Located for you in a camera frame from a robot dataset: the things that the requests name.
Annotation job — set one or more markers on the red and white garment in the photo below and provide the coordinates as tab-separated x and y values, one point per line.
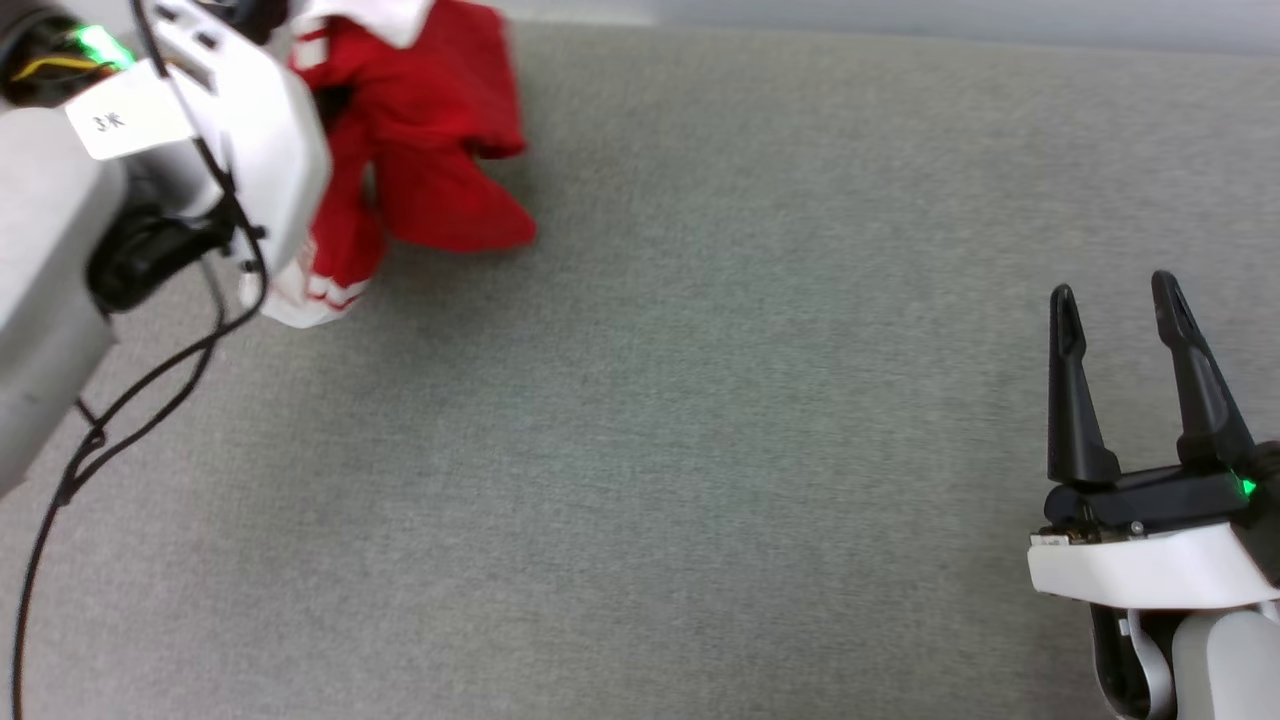
430	100

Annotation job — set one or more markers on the white paper label tag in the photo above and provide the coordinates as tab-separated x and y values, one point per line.
125	120

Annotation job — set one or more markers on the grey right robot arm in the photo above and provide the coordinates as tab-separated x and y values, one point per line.
1225	670

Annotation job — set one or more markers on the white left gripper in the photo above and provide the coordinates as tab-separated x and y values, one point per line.
265	140

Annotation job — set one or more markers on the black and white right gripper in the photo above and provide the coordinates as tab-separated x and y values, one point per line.
1150	565

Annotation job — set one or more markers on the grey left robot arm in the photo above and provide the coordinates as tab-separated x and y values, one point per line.
40	250

